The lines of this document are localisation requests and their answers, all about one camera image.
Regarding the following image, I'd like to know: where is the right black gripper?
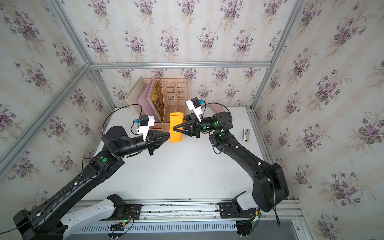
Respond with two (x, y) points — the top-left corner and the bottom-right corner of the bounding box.
(173, 114), (218, 142)

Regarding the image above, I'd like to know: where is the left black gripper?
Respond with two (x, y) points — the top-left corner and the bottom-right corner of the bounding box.
(114, 130), (171, 159)

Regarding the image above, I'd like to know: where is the orange square paper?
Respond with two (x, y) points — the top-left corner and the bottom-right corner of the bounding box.
(169, 113), (184, 143)

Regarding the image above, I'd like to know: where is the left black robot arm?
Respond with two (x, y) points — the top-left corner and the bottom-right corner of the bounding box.
(13, 116), (171, 240)

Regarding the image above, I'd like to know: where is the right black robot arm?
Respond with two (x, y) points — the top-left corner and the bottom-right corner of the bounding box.
(170, 102), (290, 221)

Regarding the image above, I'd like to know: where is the peach desk organizer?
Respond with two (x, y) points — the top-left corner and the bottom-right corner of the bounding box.
(150, 79), (188, 132)

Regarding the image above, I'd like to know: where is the pink board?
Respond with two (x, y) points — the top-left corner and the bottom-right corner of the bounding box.
(138, 77), (161, 123)

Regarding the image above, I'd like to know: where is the yellow patterned book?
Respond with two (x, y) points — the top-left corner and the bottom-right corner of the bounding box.
(150, 79), (165, 122)

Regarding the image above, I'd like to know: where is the beige board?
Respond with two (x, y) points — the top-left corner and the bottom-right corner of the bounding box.
(126, 77), (150, 115)

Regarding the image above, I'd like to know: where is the small grey stapler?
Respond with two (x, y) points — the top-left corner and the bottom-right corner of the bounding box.
(243, 129), (250, 142)

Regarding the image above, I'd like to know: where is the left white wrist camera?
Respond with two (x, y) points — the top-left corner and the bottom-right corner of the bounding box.
(135, 115), (155, 141)

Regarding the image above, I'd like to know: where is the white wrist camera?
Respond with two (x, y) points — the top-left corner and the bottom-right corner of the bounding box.
(135, 115), (155, 141)
(186, 97), (205, 122)

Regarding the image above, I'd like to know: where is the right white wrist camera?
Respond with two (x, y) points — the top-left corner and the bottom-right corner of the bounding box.
(186, 97), (205, 122)

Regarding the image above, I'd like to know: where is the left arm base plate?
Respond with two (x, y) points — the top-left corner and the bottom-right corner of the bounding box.
(103, 204), (143, 221)

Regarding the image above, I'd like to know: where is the aluminium mounting rail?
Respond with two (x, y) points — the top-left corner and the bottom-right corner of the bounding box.
(109, 199), (304, 222)

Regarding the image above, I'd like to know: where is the white perforated cable tray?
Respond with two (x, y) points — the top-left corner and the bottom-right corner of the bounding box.
(75, 221), (238, 235)

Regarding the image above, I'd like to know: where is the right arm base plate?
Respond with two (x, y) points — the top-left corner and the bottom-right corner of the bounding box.
(216, 202), (260, 219)

